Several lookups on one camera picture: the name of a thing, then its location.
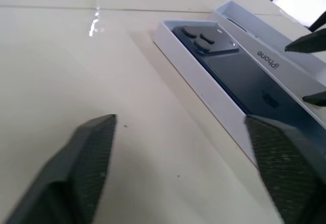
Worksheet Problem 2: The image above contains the white phone box base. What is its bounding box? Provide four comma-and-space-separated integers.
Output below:
152, 19, 326, 169

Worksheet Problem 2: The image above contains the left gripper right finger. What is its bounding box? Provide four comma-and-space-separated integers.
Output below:
243, 114, 326, 224

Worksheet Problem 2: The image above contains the dark blue smartphone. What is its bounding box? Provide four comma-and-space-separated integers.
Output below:
172, 24, 326, 156

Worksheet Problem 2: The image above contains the white phone box lid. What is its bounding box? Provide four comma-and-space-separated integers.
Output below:
207, 0, 326, 123

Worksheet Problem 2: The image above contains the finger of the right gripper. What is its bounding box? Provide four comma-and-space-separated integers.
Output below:
302, 90, 326, 107
284, 28, 326, 55

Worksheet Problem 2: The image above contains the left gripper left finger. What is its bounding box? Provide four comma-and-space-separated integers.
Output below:
4, 114, 118, 224

